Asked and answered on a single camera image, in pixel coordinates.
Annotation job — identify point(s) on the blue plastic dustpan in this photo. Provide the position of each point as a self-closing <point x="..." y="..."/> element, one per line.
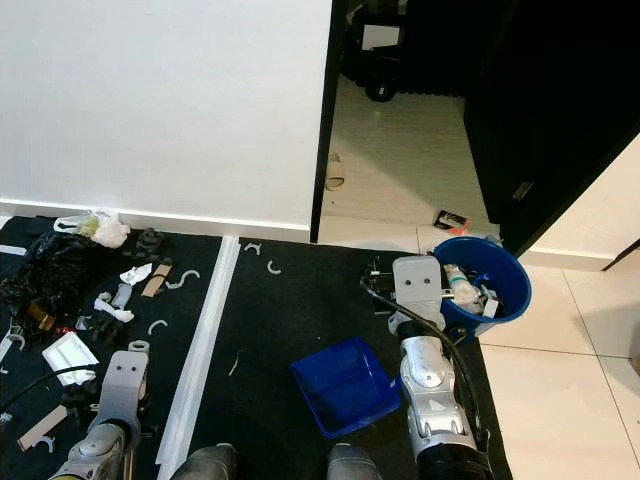
<point x="345" y="390"/>

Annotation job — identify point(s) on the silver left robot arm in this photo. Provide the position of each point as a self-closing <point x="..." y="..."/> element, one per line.
<point x="95" y="455"/>

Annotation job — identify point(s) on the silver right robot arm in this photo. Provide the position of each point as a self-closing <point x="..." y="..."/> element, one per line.
<point x="430" y="380"/>

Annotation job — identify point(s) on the black floor mat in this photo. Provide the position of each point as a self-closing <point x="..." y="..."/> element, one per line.
<point x="320" y="300"/>
<point x="165" y="370"/>

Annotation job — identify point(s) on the white flat packet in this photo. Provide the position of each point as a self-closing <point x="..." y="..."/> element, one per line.
<point x="70" y="357"/>

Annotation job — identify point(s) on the brown cardboard strip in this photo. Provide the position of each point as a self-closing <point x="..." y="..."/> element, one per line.
<point x="42" y="428"/>
<point x="157" y="278"/>

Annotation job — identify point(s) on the small white curved clip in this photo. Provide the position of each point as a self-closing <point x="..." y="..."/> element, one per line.
<point x="156" y="321"/>
<point x="43" y="439"/>
<point x="251" y="246"/>
<point x="270" y="268"/>

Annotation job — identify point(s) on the black crumpled debris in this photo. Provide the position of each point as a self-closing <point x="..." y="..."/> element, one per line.
<point x="100" y="328"/>
<point x="146" y="245"/>

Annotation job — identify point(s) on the white plastic trash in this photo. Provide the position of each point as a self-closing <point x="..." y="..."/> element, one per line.
<point x="465" y="288"/>

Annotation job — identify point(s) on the small orange black box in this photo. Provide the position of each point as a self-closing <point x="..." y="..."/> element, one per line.
<point x="452" y="221"/>

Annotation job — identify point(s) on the beige slipper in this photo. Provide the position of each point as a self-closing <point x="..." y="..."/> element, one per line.
<point x="334" y="170"/>

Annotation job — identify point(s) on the black garbage bag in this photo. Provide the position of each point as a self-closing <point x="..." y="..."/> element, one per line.
<point x="50" y="275"/>

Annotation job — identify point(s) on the blue plastic bucket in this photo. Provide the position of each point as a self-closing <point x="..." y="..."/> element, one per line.
<point x="510" y="280"/>

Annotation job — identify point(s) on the silver left robot leg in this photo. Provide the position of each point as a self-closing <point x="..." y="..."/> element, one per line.
<point x="210" y="465"/>

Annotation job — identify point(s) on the silver robot leg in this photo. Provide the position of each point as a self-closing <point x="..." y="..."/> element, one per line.
<point x="353" y="465"/>
<point x="210" y="465"/>

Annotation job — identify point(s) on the large white curved clip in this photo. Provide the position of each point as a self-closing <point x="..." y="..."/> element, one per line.
<point x="184" y="273"/>

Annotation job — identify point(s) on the silver right robot leg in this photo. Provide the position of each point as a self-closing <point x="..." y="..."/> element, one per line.
<point x="353" y="465"/>

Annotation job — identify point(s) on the black wheeled object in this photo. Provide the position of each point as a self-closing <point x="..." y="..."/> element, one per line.
<point x="375" y="78"/>

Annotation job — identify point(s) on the white paper sheet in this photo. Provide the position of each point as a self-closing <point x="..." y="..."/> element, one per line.
<point x="380" y="36"/>

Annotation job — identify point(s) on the black cabinet door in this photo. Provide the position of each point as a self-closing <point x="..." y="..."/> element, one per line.
<point x="550" y="90"/>

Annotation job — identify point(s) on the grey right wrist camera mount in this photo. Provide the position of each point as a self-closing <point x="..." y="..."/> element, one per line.
<point x="418" y="285"/>

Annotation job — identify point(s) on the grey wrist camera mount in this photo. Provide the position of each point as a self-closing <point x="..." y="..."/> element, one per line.
<point x="128" y="385"/>
<point x="418" y="285"/>

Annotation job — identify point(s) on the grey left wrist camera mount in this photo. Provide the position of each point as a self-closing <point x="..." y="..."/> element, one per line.
<point x="128" y="385"/>

